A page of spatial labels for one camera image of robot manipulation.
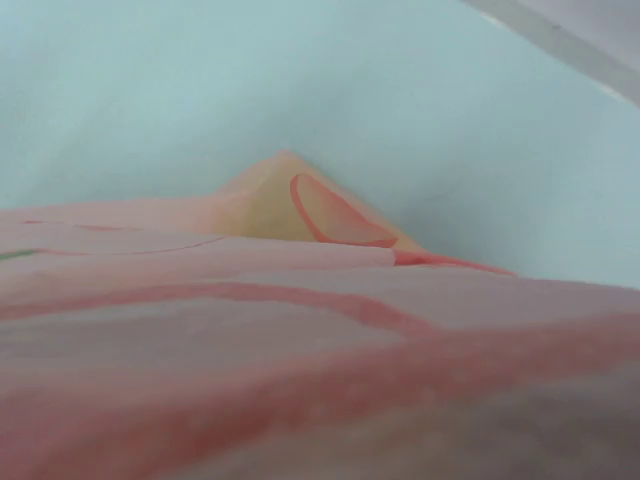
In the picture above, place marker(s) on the pink plastic bag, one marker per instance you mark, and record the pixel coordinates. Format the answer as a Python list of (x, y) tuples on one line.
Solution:
[(279, 329)]

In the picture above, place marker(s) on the aluminium frame rail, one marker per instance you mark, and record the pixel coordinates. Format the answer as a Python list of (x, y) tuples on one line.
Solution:
[(597, 38)]

